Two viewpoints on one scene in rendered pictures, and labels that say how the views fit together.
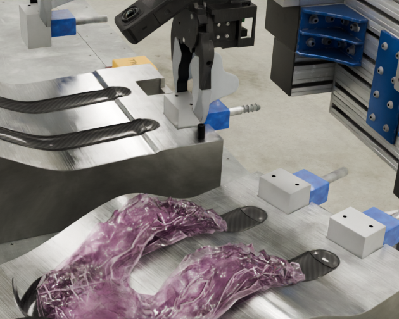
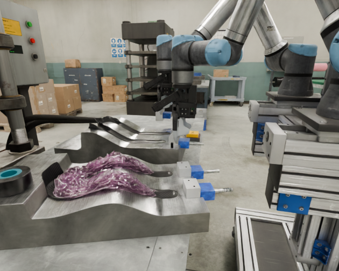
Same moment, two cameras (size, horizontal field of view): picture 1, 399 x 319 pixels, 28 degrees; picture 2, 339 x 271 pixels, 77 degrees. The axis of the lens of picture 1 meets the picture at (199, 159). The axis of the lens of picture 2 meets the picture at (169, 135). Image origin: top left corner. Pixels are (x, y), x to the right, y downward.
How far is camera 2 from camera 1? 0.54 m
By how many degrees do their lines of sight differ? 35
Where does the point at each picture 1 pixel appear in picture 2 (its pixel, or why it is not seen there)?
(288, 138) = not seen: hidden behind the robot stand
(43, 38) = (160, 118)
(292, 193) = (180, 169)
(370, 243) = (190, 192)
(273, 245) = (160, 184)
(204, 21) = (174, 106)
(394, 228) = (209, 192)
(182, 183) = (163, 162)
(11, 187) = (108, 148)
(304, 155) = not seen: hidden behind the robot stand
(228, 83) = (184, 130)
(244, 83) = not seen: hidden behind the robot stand
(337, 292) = (160, 205)
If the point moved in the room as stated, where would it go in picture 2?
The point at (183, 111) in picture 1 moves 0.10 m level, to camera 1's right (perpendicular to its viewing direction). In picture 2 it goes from (170, 138) to (194, 143)
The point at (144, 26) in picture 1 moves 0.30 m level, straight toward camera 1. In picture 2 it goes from (157, 106) to (89, 125)
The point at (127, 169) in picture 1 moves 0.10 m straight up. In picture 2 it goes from (143, 151) to (142, 125)
